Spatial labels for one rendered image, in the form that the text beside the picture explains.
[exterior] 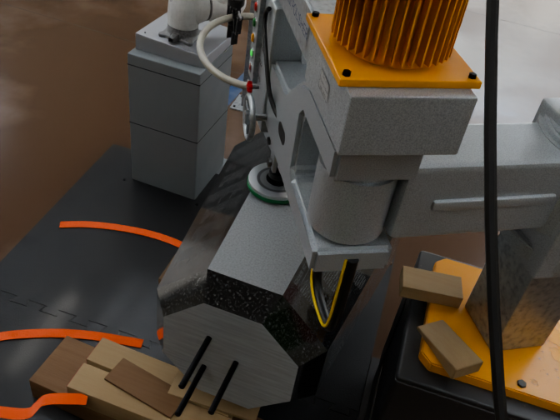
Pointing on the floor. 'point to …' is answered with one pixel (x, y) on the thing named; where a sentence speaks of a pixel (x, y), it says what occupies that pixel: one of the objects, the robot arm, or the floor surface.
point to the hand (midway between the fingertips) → (232, 34)
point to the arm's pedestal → (177, 121)
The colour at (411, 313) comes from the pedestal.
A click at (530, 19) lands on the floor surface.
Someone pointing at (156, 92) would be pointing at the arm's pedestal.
